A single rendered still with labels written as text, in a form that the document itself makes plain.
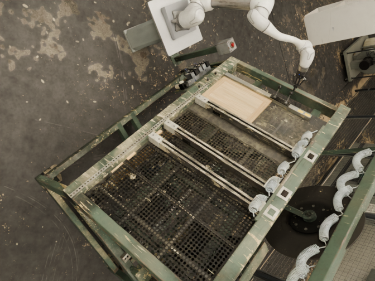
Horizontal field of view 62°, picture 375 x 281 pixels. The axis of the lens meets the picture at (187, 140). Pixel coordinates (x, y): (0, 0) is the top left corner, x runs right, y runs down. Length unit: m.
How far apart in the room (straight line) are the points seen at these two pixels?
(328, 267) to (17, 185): 2.62
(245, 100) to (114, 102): 1.41
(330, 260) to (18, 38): 3.08
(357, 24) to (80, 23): 4.60
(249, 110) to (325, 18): 3.82
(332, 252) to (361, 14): 4.59
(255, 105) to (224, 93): 0.32
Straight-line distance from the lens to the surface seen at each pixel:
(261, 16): 2.72
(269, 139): 2.70
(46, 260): 3.48
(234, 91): 3.13
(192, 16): 2.91
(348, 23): 6.38
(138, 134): 2.66
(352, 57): 8.09
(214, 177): 2.40
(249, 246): 2.14
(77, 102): 3.34
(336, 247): 2.51
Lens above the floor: 3.10
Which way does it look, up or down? 49 degrees down
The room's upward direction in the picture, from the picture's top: 94 degrees clockwise
